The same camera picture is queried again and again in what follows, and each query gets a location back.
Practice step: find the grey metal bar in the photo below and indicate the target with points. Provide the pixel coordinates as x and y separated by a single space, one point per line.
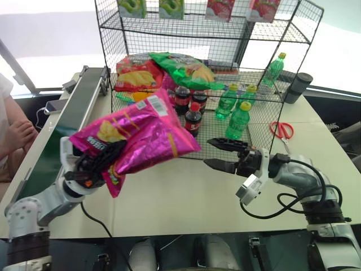
17 66

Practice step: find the green juice carton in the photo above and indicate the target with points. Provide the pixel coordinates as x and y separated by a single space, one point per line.
171 8
132 7

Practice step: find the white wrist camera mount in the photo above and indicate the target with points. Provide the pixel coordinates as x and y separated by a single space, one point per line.
263 166
66 152

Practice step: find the smartphone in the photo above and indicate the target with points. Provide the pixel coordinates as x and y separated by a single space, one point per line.
55 106

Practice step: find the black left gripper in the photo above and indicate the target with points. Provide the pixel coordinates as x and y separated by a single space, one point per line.
83 173

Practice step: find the yellow plastic item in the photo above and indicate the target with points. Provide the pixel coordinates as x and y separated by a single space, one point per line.
141 96

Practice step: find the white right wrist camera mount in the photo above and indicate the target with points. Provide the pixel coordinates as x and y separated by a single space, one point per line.
263 166

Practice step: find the strawberry juice carton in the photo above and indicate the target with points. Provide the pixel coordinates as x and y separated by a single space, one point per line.
220 9
262 9

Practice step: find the green plastic item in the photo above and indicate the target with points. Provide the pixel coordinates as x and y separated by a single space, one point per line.
124 97

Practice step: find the pink foil chips bag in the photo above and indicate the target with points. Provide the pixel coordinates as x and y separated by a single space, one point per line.
152 135

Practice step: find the purple box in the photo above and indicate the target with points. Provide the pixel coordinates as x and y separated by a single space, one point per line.
212 63

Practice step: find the green chips bag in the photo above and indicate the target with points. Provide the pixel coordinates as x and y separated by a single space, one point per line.
183 70

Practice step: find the red flat item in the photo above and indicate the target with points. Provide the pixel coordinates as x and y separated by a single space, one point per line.
225 72

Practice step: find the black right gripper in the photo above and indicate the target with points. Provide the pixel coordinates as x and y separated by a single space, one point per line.
249 163

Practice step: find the cola bottle red cap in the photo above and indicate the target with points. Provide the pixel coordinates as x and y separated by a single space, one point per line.
199 98
193 121
182 98

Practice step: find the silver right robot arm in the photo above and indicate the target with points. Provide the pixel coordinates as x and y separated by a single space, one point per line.
307 176

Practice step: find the person in white shirt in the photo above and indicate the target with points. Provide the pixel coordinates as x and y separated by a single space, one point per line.
17 124

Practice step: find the white rounded shape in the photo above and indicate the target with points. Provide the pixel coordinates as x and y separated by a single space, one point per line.
142 254

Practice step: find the red chips bag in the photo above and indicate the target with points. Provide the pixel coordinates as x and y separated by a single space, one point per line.
135 73

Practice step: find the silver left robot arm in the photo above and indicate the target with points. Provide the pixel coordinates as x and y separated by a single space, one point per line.
31 209

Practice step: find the grey rounded shape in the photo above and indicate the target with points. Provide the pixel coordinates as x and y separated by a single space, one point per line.
218 251

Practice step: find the black cylindrical cup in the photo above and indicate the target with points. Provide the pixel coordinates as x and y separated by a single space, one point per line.
297 86

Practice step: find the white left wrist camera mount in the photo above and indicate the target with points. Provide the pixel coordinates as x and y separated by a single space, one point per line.
66 152

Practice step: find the green conveyor belt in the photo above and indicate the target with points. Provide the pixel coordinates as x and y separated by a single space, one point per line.
70 113

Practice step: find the green soda bottle yellow cap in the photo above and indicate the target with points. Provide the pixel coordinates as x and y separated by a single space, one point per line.
238 124
225 104
273 70
248 96

